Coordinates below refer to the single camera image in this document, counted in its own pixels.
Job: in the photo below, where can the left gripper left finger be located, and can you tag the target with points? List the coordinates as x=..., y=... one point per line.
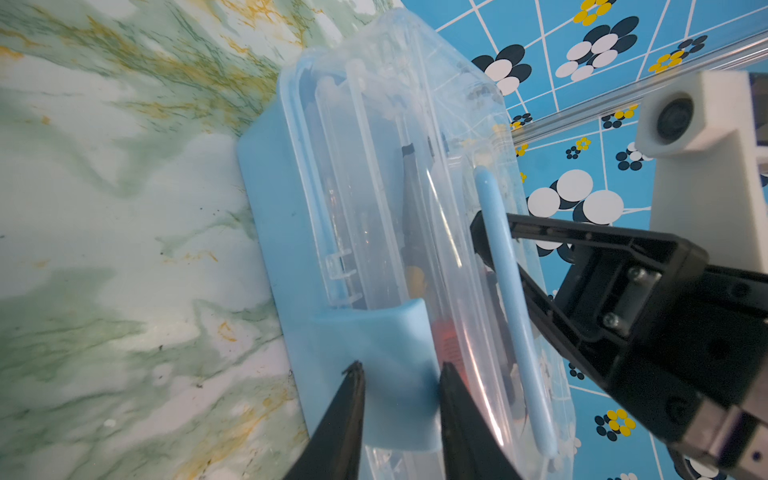
x=334, y=451

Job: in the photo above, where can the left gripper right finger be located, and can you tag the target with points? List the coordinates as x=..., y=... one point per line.
x=470, y=450

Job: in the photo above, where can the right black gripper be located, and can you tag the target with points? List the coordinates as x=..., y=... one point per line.
x=689, y=363

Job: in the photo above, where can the small orange screwdriver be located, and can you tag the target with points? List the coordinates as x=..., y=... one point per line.
x=448, y=347

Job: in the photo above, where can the yellow-handled pliers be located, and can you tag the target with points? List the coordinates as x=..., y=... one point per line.
x=413, y=252

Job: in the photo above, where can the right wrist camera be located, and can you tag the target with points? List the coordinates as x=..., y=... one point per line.
x=707, y=132

